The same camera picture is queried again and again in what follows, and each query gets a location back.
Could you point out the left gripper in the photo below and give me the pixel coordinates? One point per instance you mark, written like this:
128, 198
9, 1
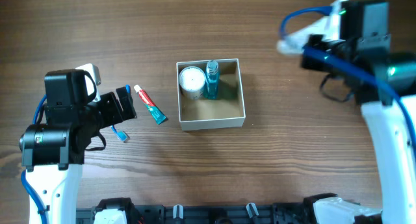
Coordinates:
114, 104

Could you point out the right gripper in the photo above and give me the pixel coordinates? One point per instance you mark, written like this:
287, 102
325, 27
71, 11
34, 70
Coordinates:
312, 55

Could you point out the white floral squeeze tube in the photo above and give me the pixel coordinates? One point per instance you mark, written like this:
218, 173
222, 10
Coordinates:
293, 44

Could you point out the white round cotton swab jar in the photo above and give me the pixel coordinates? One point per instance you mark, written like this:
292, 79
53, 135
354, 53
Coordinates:
192, 82

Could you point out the blue mouthwash bottle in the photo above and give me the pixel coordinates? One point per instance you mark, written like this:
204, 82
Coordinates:
212, 79

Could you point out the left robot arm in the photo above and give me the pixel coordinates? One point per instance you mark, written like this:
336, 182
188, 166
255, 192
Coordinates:
53, 148

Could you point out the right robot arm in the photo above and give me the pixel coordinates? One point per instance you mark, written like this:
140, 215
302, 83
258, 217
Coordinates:
383, 84

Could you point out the blue white toothbrush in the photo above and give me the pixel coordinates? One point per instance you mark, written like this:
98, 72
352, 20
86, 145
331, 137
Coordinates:
121, 135

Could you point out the blue disposable razor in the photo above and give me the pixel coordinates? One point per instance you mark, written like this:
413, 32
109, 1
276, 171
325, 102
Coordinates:
128, 88

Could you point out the red green toothpaste tube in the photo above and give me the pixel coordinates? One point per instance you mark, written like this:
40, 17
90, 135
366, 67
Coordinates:
155, 112

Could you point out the white square cardboard box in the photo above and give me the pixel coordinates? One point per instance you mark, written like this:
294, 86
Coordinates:
227, 110

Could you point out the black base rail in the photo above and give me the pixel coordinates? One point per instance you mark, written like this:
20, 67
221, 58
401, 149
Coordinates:
158, 214

